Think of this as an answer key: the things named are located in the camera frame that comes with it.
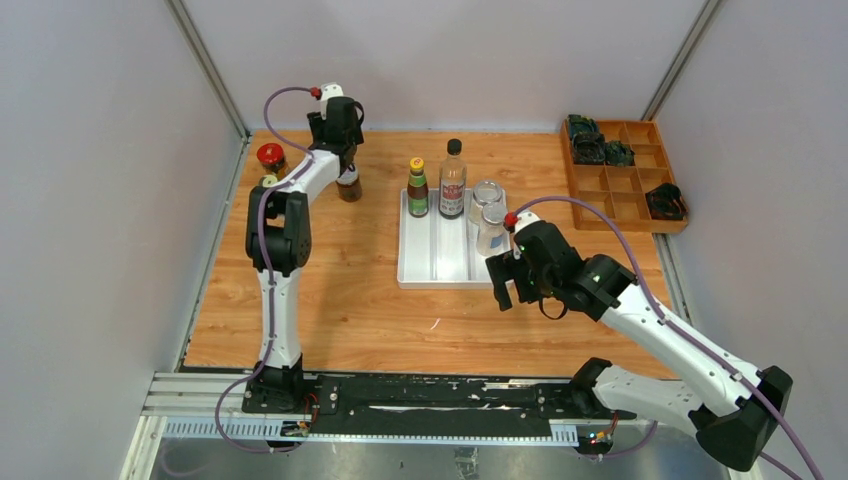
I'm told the white-lid spice shaker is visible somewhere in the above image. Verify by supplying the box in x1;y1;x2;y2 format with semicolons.
476;203;508;257

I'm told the brown jar white lid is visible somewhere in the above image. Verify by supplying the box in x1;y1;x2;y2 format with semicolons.
336;164;363;203

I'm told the white divided plastic tray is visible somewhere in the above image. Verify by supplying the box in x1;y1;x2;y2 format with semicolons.
397;189;492;290

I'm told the clear lidded glass jar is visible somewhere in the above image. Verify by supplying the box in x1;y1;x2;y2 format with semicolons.
469;179;504;225

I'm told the yellow-cap green bottle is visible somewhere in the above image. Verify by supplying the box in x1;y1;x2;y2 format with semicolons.
406;157;429;218

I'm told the black-cap clear sauce bottle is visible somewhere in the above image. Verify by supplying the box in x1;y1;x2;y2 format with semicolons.
438;138;467;219

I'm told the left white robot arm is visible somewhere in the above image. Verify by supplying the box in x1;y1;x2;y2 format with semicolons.
242;95;364;414

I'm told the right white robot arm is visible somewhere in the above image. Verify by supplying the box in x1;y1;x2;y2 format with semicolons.
486;212;793;472

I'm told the red-lid sauce jar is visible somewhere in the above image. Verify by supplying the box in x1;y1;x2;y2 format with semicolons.
256;142;289;179

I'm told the yellow-cap small bottle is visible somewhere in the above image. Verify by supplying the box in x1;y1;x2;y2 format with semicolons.
258;174;279;189

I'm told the wooden compartment organizer box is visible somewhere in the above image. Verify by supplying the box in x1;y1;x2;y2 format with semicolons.
560;120;688;234

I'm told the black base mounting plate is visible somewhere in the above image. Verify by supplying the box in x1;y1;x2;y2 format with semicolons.
241;373;616;441

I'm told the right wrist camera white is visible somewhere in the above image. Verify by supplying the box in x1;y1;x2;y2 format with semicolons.
512;209;541;259

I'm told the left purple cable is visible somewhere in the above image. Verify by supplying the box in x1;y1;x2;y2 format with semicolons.
213;86;323;455

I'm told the purple cable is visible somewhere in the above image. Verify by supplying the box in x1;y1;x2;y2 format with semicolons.
503;195;826;480
213;86;323;455

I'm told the black cable bundle middle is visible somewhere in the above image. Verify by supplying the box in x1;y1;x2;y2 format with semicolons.
570;131;607;166

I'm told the green cable bundle small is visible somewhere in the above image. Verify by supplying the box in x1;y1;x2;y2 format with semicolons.
604;140;635;167

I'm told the black cable bundle right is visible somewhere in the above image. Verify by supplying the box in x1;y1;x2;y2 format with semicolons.
644;183;686;221

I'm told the green black cable bundle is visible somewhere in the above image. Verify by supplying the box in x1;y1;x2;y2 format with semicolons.
565;113;601;139

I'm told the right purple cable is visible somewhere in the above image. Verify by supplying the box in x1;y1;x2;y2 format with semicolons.
503;195;826;480

